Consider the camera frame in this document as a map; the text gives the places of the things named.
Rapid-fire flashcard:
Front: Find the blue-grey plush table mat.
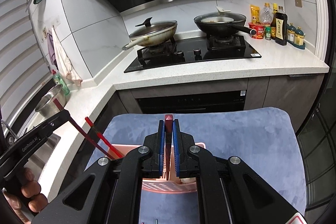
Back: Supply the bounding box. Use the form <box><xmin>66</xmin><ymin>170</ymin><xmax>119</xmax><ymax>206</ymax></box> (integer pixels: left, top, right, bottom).
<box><xmin>85</xmin><ymin>106</ymin><xmax>307</xmax><ymax>224</ymax></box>

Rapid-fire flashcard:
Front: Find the green dish soap bottle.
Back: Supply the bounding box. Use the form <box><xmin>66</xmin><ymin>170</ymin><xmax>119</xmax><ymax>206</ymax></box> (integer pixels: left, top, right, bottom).
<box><xmin>52</xmin><ymin>69</ymin><xmax>70</xmax><ymax>96</ymax></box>

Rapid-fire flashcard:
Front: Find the clear oil bottle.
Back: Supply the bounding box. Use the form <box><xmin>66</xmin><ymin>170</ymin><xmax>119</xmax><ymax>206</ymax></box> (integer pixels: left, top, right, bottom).
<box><xmin>260</xmin><ymin>2</ymin><xmax>273</xmax><ymax>26</ymax></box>

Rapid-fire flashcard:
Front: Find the chrome sink faucet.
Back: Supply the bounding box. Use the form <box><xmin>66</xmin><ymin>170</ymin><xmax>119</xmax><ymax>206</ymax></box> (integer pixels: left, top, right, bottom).
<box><xmin>1</xmin><ymin>119</ymin><xmax>18</xmax><ymax>141</ymax></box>

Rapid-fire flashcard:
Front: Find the black gas stove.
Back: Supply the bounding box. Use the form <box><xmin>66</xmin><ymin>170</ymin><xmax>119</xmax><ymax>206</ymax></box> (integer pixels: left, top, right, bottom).
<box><xmin>124</xmin><ymin>35</ymin><xmax>261</xmax><ymax>73</ymax></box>

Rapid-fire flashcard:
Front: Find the red instant noodle cup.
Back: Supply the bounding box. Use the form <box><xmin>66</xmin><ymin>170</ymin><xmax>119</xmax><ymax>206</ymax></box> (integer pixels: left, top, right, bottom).
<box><xmin>248</xmin><ymin>22</ymin><xmax>265</xmax><ymax>39</ymax></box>

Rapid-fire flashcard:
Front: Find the person's left hand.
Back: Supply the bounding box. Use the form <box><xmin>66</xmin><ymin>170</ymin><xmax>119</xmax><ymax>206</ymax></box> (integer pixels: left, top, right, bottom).
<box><xmin>3</xmin><ymin>168</ymin><xmax>49</xmax><ymax>224</ymax></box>

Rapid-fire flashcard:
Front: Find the green condiment jar rack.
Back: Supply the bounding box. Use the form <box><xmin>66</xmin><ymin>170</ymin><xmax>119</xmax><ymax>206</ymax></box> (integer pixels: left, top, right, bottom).
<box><xmin>286</xmin><ymin>23</ymin><xmax>305</xmax><ymax>50</ymax></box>

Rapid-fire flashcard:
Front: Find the white hanging towel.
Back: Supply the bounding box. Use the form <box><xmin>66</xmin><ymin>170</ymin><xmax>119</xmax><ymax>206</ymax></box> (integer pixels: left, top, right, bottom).
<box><xmin>51</xmin><ymin>27</ymin><xmax>83</xmax><ymax>87</ymax></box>

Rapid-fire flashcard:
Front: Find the black frying pan with lid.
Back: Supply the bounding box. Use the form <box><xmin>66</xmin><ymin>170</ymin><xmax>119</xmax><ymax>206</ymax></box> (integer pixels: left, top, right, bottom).
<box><xmin>194</xmin><ymin>6</ymin><xmax>257</xmax><ymax>38</ymax></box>

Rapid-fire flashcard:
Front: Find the built-in oven front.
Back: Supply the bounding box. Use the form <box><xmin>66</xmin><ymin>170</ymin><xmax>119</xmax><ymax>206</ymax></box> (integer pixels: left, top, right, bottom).
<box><xmin>136</xmin><ymin>96</ymin><xmax>245</xmax><ymax>114</ymax></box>

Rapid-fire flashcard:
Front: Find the dark soy sauce bottle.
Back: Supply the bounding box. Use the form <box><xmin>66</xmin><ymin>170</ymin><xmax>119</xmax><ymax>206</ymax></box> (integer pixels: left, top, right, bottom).
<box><xmin>275</xmin><ymin>6</ymin><xmax>288</xmax><ymax>46</ymax></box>

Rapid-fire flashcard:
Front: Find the dark maroon chopstick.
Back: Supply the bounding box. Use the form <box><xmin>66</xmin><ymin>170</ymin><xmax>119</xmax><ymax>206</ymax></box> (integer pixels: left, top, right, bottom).
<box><xmin>52</xmin><ymin>99</ymin><xmax>113</xmax><ymax>160</ymax></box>

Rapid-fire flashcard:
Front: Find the bright red chopstick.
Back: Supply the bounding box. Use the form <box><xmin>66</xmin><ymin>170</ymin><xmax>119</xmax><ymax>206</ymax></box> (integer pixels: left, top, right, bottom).
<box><xmin>85</xmin><ymin>117</ymin><xmax>123</xmax><ymax>159</ymax></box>

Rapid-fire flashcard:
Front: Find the purple hanging cloth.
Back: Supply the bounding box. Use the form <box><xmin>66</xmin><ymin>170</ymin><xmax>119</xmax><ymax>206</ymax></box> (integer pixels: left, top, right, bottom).
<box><xmin>47</xmin><ymin>32</ymin><xmax>57</xmax><ymax>66</ymax></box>

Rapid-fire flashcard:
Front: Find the steel wok with lid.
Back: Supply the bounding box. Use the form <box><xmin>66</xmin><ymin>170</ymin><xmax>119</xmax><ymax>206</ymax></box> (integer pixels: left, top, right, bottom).
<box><xmin>122</xmin><ymin>17</ymin><xmax>178</xmax><ymax>51</ymax></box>

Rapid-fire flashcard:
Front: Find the steel mixing bowl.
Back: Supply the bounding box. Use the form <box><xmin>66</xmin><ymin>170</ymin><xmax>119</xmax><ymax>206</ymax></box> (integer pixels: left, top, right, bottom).
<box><xmin>35</xmin><ymin>84</ymin><xmax>67</xmax><ymax>118</ymax></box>

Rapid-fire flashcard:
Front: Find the white ceramic spoon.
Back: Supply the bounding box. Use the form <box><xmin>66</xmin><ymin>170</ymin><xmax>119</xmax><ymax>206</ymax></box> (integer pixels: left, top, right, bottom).
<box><xmin>181</xmin><ymin>177</ymin><xmax>196</xmax><ymax>184</ymax></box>

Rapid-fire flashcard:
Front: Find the small green spice jar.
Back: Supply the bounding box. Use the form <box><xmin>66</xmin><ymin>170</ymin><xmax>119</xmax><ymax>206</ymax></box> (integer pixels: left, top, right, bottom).
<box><xmin>264</xmin><ymin>26</ymin><xmax>272</xmax><ymax>40</ymax></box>

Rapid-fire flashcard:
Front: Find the amber sauce bottle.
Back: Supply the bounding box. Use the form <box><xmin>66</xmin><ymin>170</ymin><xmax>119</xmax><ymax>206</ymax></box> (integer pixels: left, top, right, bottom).
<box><xmin>270</xmin><ymin>3</ymin><xmax>278</xmax><ymax>40</ymax></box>

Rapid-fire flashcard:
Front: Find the pink perforated utensil holder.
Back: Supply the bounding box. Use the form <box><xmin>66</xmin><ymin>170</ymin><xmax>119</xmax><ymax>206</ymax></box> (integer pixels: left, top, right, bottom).
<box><xmin>109</xmin><ymin>142</ymin><xmax>206</xmax><ymax>195</ymax></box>

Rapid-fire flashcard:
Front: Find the yellow seasoning packet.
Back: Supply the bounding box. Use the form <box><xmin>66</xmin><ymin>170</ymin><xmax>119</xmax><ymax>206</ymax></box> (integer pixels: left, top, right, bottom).
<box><xmin>250</xmin><ymin>5</ymin><xmax>260</xmax><ymax>24</ymax></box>

